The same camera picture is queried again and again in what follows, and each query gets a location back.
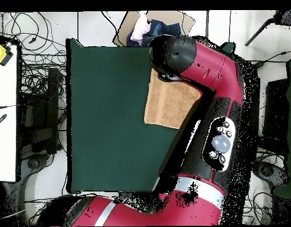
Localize dark green table cloth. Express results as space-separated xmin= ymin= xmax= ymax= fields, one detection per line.
xmin=66 ymin=38 xmax=236 ymax=194

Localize pale pink garment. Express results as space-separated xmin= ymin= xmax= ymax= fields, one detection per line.
xmin=130 ymin=11 xmax=152 ymax=44

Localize blue denim jeans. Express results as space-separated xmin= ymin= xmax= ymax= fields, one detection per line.
xmin=126 ymin=19 xmax=182 ymax=47

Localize yellow emergency stop button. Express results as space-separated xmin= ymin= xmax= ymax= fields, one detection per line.
xmin=0 ymin=42 xmax=14 ymax=66

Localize tan terry towel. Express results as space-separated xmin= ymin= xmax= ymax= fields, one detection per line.
xmin=143 ymin=68 xmax=202 ymax=129

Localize black chair frame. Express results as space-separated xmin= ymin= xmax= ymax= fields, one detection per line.
xmin=17 ymin=67 xmax=67 ymax=154
xmin=257 ymin=76 xmax=290 ymax=161

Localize white side table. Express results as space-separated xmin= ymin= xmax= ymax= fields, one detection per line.
xmin=0 ymin=44 xmax=18 ymax=182

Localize black tripod stand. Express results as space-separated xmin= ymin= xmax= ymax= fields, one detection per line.
xmin=244 ymin=9 xmax=291 ymax=47

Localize brown cardboard box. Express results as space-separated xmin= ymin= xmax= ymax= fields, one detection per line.
xmin=112 ymin=10 xmax=195 ymax=47

